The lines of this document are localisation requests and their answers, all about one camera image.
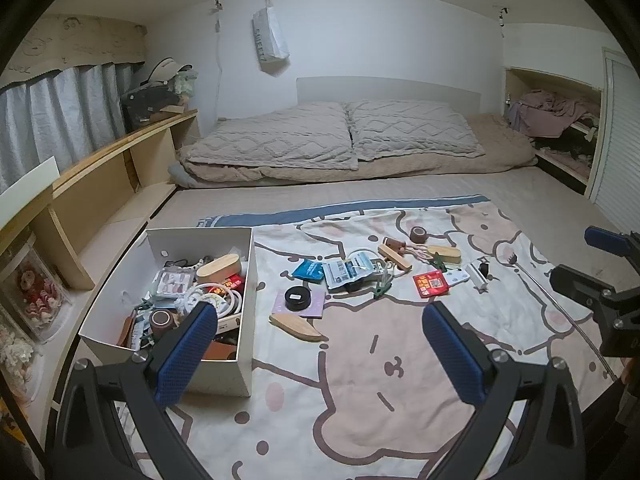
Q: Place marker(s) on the white louvered door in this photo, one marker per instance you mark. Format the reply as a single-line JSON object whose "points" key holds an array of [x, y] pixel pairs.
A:
{"points": [[617, 135]]}

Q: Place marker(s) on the wooden leaf-shaped piece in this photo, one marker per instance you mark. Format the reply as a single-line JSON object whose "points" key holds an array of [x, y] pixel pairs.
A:
{"points": [[297, 327]]}

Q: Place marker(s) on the brown small holder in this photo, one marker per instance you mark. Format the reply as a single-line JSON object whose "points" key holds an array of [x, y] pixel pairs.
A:
{"points": [[394, 244]]}

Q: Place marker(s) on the white card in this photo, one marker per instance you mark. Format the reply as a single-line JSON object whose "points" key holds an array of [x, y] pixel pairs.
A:
{"points": [[30, 177]]}

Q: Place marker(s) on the clear plastic loop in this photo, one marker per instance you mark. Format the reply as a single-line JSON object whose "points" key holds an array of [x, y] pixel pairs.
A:
{"points": [[395, 271]]}

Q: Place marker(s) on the grey quilted pillow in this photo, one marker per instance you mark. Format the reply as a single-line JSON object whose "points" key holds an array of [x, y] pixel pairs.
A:
{"points": [[270, 135], [410, 127]]}

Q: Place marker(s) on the framed flower display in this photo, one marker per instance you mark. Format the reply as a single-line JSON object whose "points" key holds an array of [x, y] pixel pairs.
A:
{"points": [[37, 295]]}

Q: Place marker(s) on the green clip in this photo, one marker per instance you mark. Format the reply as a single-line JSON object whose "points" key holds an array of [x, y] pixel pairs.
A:
{"points": [[382, 288], [437, 263]]}

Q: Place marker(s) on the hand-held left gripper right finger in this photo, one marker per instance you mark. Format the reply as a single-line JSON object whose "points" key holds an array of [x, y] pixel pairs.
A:
{"points": [[455, 355]]}

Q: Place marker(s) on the white device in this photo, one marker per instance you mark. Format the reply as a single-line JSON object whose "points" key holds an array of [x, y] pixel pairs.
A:
{"points": [[457, 276]]}

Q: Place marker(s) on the grey curtain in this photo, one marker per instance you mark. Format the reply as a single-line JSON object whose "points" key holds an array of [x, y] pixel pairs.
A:
{"points": [[60, 115]]}

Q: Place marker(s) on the white blue packet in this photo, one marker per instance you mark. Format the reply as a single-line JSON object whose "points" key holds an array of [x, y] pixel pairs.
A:
{"points": [[365, 262]]}

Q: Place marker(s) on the black round tin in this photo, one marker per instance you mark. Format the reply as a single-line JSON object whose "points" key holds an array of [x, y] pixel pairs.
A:
{"points": [[296, 298]]}

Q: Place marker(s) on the dark bag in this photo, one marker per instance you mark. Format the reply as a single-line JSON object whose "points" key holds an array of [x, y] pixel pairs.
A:
{"points": [[147, 105]]}

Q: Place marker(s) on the wooden block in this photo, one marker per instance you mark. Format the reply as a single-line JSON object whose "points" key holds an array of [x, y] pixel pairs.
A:
{"points": [[395, 257]]}

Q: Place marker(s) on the white visor hat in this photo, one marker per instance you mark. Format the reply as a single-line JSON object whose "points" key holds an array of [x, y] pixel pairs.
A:
{"points": [[165, 71]]}

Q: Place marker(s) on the white mask packet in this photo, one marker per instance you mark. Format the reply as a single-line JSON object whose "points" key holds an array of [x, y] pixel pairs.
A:
{"points": [[342, 274]]}

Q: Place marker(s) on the grey folded sheet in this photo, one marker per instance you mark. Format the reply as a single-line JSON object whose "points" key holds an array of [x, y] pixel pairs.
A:
{"points": [[182, 175]]}

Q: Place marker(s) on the white dried flowers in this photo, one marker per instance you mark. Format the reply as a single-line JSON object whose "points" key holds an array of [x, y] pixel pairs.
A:
{"points": [[15, 360]]}

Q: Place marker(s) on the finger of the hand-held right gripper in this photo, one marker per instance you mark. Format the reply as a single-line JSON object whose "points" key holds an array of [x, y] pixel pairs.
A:
{"points": [[605, 240], [575, 282]]}

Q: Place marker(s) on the purple notepad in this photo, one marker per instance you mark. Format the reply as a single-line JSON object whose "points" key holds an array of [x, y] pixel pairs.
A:
{"points": [[315, 305]]}

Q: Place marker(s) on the brown leather pouch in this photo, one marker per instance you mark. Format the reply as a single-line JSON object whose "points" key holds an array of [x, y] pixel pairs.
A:
{"points": [[220, 351]]}

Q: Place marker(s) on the white cardboard box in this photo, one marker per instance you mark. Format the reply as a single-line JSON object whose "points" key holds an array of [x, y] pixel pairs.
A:
{"points": [[220, 377]]}

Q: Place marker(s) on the metal back scratcher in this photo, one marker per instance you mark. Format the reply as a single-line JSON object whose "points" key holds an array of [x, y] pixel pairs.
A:
{"points": [[510, 260]]}

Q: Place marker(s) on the beige printed valance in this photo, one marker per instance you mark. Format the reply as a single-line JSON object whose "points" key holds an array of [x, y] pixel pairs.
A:
{"points": [[75, 40]]}

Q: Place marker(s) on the white long bar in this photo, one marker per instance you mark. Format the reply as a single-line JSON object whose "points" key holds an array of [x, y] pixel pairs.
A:
{"points": [[477, 280]]}

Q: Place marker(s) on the pink white packet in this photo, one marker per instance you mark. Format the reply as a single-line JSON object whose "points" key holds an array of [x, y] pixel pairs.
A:
{"points": [[172, 281]]}

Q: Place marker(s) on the pink clothes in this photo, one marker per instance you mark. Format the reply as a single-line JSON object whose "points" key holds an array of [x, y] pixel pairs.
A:
{"points": [[550, 112]]}

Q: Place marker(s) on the beige duvet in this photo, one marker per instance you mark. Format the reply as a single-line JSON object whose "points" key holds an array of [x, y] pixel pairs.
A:
{"points": [[500, 145]]}

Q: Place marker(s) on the white hanging bag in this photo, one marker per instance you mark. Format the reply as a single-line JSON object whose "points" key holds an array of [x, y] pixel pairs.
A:
{"points": [[270, 37]]}

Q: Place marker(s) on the wooden oval box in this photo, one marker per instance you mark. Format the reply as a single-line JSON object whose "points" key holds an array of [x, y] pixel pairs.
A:
{"points": [[217, 267], [445, 254]]}

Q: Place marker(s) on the black charger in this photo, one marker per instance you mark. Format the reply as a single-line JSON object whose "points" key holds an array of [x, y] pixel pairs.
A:
{"points": [[482, 266]]}

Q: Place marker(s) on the pink hair clip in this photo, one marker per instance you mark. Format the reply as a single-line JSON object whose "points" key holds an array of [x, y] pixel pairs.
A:
{"points": [[419, 252]]}

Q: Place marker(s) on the printed cartoon blanket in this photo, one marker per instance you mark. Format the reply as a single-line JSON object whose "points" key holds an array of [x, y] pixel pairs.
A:
{"points": [[350, 360]]}

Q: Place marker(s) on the brown tape roll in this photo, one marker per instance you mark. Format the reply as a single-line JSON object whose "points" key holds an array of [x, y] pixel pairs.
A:
{"points": [[161, 320], [418, 234]]}

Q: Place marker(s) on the dark clothes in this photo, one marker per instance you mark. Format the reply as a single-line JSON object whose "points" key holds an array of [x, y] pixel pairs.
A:
{"points": [[570, 147]]}

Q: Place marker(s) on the black small box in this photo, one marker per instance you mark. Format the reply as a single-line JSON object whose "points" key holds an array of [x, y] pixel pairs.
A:
{"points": [[357, 286]]}

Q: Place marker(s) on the wooden shelf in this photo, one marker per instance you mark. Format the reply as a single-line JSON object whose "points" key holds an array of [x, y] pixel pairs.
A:
{"points": [[100, 180]]}

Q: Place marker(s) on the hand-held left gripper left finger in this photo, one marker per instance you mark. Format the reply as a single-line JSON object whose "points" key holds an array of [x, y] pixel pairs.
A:
{"points": [[185, 355]]}

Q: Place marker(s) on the wooden closet niche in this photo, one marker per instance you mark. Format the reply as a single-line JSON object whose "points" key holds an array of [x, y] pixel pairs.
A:
{"points": [[550, 80]]}

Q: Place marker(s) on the beige bed sheet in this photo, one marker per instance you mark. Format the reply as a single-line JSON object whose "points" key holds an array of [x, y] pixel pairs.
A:
{"points": [[350, 190]]}

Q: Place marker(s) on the red packet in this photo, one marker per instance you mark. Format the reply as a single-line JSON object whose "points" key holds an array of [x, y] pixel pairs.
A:
{"points": [[430, 285], [230, 286]]}

